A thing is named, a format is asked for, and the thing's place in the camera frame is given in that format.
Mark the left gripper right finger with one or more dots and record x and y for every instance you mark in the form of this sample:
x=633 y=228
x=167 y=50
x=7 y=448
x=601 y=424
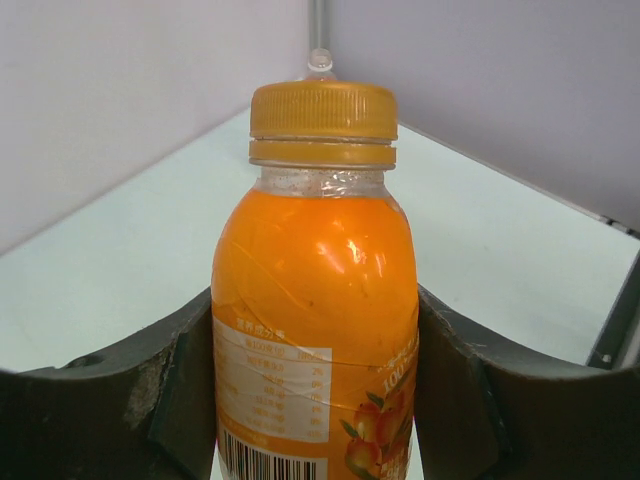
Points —
x=490 y=408

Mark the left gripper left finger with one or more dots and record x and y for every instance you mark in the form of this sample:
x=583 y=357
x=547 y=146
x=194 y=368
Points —
x=141 y=408

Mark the small orange juice bottle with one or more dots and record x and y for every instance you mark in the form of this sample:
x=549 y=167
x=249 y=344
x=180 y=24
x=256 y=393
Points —
x=315 y=316

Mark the orange bottle cap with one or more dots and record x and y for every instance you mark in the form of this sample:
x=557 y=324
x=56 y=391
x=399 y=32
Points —
x=312 y=108

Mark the large orange tea bottle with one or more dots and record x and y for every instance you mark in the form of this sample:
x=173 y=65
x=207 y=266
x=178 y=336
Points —
x=320 y=66

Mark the left aluminium frame post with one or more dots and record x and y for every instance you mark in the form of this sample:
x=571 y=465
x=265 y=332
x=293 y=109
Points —
x=319 y=25

